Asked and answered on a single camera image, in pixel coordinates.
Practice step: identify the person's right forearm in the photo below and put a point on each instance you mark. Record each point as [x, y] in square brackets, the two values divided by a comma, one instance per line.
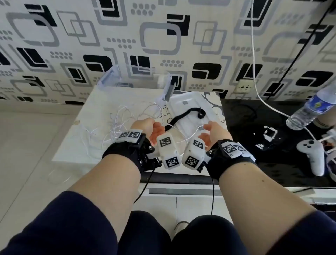
[257, 205]

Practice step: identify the black glass top cabinet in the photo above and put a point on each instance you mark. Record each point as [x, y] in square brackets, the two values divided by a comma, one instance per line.
[262, 163]

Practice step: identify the clear plastic water bottle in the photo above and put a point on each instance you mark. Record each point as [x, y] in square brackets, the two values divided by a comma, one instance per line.
[309, 110]

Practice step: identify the white box lid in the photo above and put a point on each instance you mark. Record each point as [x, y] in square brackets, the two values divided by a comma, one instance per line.
[194, 99]

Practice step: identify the white shoe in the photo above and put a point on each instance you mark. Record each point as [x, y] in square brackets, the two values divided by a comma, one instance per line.
[179, 227]

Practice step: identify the person's right leg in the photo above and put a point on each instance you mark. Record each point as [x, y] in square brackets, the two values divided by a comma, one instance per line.
[210, 236]

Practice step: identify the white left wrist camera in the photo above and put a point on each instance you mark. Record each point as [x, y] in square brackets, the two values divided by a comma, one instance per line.
[168, 152]

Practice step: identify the clear plastic storage box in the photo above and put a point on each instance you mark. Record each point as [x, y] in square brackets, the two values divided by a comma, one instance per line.
[110, 77]

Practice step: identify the person's left forearm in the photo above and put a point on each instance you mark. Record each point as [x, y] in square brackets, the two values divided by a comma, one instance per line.
[110, 189]

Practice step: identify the dark blue left sleeve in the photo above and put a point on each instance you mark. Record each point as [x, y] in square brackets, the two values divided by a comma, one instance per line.
[52, 226]

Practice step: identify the white game controller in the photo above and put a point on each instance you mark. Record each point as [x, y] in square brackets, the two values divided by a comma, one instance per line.
[315, 157]

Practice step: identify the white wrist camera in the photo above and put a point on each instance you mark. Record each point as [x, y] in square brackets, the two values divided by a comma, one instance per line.
[168, 152]
[193, 155]

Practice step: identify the small white frame clip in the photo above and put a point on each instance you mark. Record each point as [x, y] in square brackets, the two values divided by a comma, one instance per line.
[265, 130]

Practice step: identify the white low table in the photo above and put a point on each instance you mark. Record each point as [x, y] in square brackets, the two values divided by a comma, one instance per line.
[78, 142]

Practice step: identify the white headset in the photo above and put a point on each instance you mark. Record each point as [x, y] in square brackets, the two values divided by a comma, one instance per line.
[332, 157]

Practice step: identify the dark blue sleeve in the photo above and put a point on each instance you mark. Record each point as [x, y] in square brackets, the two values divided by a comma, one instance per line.
[52, 226]
[309, 236]

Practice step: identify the person's left hand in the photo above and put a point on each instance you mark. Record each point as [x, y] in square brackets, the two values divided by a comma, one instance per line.
[149, 128]

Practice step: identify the person's left leg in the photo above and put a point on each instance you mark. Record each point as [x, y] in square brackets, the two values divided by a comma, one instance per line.
[144, 236]

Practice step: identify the dark blue right sleeve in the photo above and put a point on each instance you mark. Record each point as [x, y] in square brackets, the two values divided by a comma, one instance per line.
[309, 236]

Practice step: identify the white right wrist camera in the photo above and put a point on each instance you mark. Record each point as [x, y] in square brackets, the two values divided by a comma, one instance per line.
[193, 155]

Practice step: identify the person's right hand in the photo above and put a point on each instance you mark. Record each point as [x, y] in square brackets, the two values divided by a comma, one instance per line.
[216, 134]

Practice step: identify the white wall socket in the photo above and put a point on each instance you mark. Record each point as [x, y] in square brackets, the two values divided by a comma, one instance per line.
[244, 87]

